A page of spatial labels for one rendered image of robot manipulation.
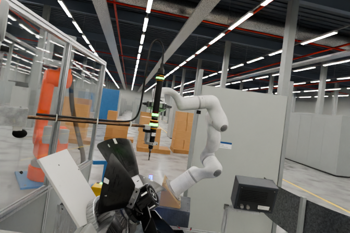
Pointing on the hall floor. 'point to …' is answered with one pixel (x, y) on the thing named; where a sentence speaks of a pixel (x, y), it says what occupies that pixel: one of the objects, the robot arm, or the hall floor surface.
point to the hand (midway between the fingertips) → (155, 105)
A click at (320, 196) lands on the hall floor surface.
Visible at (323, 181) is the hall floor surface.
